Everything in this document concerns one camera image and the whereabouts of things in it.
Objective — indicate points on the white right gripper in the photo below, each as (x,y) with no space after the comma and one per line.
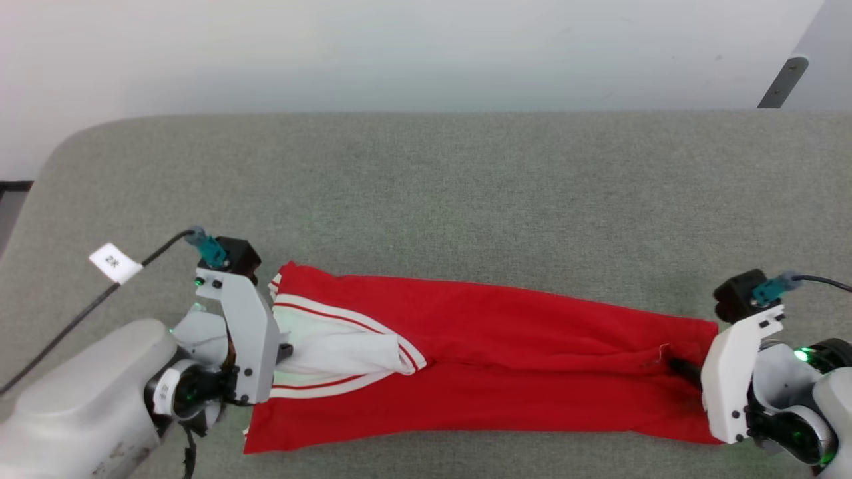
(732,372)

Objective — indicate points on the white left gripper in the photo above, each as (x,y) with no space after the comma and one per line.
(249,332)

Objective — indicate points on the red garment with white sleeves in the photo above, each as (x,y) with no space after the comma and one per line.
(506,359)

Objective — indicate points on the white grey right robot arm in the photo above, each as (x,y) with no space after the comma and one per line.
(812,399)

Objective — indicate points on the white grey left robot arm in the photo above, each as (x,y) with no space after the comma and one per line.
(80,406)

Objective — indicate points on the grey metal bar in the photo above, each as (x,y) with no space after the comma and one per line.
(784,83)

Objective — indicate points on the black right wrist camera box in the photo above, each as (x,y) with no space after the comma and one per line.
(735,296)

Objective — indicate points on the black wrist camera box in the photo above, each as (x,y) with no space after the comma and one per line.
(735,296)
(238,256)

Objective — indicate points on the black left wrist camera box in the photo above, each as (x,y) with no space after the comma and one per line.
(238,256)

